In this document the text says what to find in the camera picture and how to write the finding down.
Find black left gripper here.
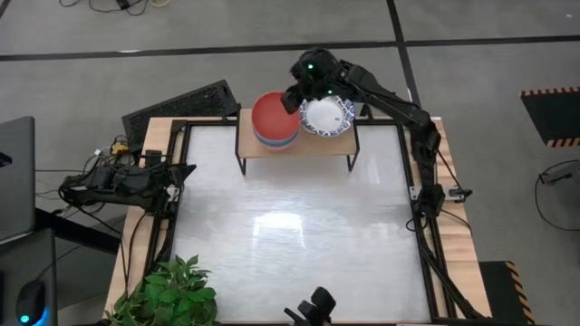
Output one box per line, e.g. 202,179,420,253
153,160,198,194

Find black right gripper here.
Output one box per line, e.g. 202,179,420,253
279,46,348,116

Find red bowl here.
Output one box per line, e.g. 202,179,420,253
251,91,302,141

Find blue patterned white plate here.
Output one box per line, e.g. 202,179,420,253
299,95,356,138

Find blue bowl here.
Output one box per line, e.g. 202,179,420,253
254,130,300,149

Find wooden shelf with black legs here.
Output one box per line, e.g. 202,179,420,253
234,107,362,177

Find black perforated metal panel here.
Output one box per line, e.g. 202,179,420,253
121,79,242,149

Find green leafy plant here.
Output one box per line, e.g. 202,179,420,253
104,254,219,326

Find small grey box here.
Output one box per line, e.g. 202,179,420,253
441,184,473,202

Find black computer mouse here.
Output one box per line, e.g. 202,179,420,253
15,279,47,326

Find black side desk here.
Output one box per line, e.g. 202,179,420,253
0,227,59,326

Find black mat with hazard stripes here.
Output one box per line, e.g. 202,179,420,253
478,260,537,326
519,85,580,149

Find grey floor device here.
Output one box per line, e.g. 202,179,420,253
538,162,580,186

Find black metal table frame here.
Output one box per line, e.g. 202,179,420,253
143,115,489,326

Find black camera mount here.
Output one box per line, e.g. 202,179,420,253
284,285,338,326

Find black looped floor cable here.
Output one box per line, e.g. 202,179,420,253
534,159,580,233

